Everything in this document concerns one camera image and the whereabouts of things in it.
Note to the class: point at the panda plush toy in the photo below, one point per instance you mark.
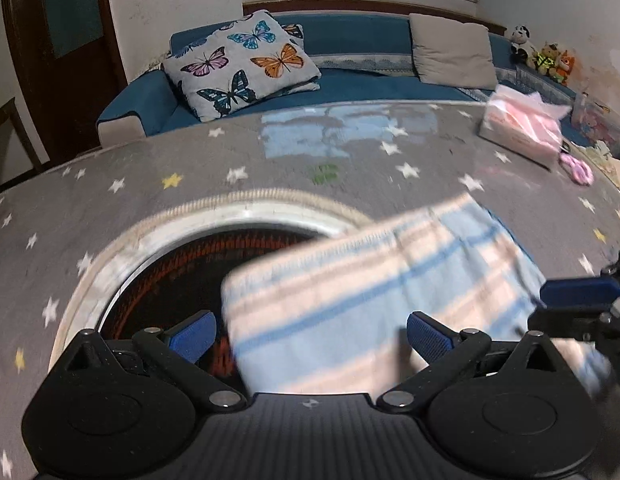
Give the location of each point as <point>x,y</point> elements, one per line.
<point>519,40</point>

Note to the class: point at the clear box of small toys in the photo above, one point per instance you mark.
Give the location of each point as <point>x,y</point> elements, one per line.
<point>597,120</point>

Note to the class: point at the blue sofa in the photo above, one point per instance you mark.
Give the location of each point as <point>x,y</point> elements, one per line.
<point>365,35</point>

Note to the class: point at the pink tissue pack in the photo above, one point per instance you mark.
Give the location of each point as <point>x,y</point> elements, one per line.
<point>520,130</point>

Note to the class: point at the orange and green plush toys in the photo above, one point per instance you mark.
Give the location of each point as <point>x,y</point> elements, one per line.
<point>546,60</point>

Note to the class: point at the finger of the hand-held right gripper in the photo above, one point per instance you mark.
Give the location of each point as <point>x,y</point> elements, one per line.
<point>565,321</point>
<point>580,291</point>

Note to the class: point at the orange plush toy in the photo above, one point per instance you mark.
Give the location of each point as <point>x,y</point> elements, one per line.
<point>566,66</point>

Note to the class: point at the wooden wall rail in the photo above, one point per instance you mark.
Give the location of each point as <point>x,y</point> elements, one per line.
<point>340,7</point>

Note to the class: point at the blue and cream striped shirt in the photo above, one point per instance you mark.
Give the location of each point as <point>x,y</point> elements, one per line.
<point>350,300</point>

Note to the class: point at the grey star-print tablecloth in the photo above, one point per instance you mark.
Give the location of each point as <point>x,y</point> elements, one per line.
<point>140,185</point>

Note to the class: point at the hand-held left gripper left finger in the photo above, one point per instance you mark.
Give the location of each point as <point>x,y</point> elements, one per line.
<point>192,340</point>

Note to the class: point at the round black induction hob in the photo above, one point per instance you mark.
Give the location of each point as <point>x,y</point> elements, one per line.
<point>155,280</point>

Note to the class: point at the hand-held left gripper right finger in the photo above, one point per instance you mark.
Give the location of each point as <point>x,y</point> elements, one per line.
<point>430,337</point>

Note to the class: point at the butterfly print pillow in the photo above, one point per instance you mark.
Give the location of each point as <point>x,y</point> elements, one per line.
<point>240,60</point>

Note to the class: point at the dark wooden side table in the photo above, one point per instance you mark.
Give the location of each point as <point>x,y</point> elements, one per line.
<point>10,110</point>

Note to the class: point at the dark wooden door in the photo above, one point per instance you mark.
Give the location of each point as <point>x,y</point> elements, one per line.
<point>80,85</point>

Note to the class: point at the beige pillow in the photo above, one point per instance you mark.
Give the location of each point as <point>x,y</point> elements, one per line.
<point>450,55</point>

